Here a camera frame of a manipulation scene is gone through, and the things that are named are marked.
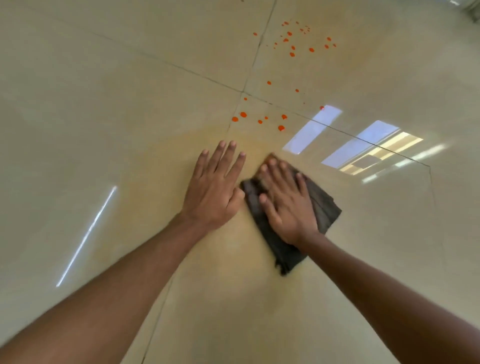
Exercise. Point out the person's left forearm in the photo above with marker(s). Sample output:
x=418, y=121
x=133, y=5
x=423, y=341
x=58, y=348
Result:
x=101, y=296

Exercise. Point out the dark grey cleaning cloth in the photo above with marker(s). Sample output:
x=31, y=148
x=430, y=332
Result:
x=322, y=210

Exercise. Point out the person's left thumb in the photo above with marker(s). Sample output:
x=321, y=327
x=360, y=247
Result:
x=237, y=198

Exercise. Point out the person's right middle finger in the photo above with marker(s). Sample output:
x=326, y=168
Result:
x=277, y=176

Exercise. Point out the person's right thumb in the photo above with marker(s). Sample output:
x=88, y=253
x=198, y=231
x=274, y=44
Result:
x=269, y=212

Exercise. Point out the orange paint droplets spatter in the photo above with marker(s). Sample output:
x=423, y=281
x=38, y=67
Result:
x=287, y=71

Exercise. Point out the person's left middle finger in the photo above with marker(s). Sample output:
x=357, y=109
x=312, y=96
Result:
x=227, y=157

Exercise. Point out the person's left hand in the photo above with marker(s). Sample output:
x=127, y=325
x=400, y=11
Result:
x=212, y=197

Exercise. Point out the person's right little finger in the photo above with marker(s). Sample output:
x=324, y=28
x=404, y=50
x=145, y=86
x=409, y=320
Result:
x=303, y=185

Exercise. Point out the person's right forearm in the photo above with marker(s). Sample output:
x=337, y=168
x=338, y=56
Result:
x=390, y=300

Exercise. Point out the person's left little finger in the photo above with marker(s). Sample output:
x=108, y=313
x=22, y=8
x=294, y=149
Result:
x=200, y=163

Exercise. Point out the person's right hand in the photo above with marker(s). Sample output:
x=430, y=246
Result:
x=290, y=208

